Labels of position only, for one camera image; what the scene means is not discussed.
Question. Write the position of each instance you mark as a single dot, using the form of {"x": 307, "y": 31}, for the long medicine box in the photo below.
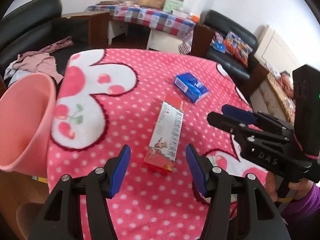
{"x": 162, "y": 149}

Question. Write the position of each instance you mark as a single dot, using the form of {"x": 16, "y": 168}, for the white cloth on armchair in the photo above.
{"x": 12, "y": 74}

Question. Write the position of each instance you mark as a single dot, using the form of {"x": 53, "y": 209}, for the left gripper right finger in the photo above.
{"x": 240, "y": 208}

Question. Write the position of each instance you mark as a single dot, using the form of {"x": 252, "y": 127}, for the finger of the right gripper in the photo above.
{"x": 267, "y": 128}
{"x": 245, "y": 117}

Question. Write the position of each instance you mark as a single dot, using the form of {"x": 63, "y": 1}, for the green white box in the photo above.
{"x": 171, "y": 5}

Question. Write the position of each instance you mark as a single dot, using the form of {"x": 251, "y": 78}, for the checkered tablecloth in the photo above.
{"x": 166, "y": 30}

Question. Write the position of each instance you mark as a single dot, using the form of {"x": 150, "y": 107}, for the pink plastic trash bin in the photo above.
{"x": 26, "y": 117}

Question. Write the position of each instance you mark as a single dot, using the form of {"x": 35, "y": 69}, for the colourful cushion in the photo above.
{"x": 237, "y": 47}

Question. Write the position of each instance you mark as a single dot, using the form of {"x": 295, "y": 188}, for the blue tissue pack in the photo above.
{"x": 192, "y": 87}

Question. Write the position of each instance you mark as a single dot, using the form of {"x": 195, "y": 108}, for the pink polka dot blanket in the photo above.
{"x": 156, "y": 103}

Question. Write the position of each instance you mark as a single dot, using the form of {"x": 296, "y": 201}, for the yellow box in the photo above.
{"x": 43, "y": 180}

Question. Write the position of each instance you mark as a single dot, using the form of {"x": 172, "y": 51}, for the black leather armchair right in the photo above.
{"x": 247, "y": 79}

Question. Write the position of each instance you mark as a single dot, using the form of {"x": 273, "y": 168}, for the purple sleeve forearm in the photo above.
{"x": 298, "y": 210}

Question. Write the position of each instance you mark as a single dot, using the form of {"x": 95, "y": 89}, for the black leather armchair left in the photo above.
{"x": 40, "y": 23}

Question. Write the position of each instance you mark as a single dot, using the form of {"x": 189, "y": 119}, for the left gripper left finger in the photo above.
{"x": 60, "y": 216}

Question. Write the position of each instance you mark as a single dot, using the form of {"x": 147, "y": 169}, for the black leather armchair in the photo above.
{"x": 247, "y": 79}
{"x": 40, "y": 23}

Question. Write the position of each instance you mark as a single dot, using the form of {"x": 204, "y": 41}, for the pink clothes on armchair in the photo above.
{"x": 42, "y": 61}

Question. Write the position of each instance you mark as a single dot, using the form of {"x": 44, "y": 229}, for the blue item on armchair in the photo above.
{"x": 217, "y": 43}

